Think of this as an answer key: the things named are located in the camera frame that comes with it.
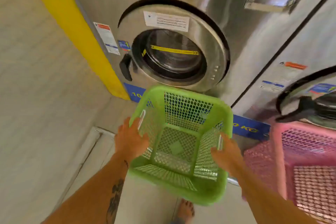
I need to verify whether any person's right hand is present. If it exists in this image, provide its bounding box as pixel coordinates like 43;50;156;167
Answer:
211;132;245;177

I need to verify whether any person's left hand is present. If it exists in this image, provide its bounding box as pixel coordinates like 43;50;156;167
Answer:
114;117;150;163

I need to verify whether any green plastic laundry basket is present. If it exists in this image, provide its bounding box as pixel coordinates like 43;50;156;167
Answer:
128;85;234;206

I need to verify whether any person's right forearm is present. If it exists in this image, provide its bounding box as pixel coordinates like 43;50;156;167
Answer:
236;165;319;224

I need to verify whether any person's left forearm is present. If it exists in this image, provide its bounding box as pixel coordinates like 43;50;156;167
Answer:
42;153;130;224

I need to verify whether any person's foot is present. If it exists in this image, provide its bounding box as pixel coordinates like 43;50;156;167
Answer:
176;199;195;224

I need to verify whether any pink plastic laundry basket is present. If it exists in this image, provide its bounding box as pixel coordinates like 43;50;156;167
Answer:
242;121;336;224

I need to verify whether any round steel washer door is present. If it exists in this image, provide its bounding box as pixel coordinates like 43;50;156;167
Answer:
117;0;231;93

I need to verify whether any white warning sticker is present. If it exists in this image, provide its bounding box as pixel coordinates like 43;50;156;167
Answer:
93;22;121;56

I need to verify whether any round washer door black rim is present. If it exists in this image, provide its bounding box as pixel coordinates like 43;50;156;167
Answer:
275;66;336;130

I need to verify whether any steel washing machine with sticker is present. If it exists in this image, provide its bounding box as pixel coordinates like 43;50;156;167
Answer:
231;0;336;143

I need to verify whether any steel front-load washing machine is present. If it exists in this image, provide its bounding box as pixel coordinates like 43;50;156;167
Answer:
56;0;336;107

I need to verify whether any white label on door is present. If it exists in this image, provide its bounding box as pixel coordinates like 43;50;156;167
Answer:
143;11;190;32

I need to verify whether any yellow side panel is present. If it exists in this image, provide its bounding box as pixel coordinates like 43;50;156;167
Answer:
19;0;131;100

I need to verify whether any black washer door handle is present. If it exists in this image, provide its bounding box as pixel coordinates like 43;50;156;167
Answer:
119;53;133;82

